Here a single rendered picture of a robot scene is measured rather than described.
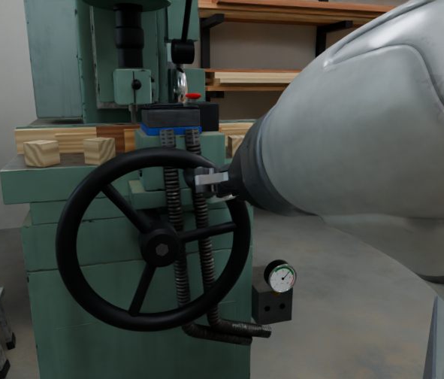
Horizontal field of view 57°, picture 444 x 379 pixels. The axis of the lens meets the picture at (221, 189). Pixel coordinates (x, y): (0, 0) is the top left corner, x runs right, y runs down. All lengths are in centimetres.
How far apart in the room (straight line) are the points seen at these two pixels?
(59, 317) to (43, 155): 31
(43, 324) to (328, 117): 75
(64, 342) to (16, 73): 256
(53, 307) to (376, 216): 72
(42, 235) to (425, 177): 70
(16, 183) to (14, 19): 255
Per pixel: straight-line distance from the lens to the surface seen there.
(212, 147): 68
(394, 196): 19
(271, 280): 84
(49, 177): 77
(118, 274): 82
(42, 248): 80
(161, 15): 111
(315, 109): 20
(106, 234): 79
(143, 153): 57
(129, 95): 86
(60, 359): 91
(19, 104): 325
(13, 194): 78
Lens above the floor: 104
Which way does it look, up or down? 14 degrees down
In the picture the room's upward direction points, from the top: straight up
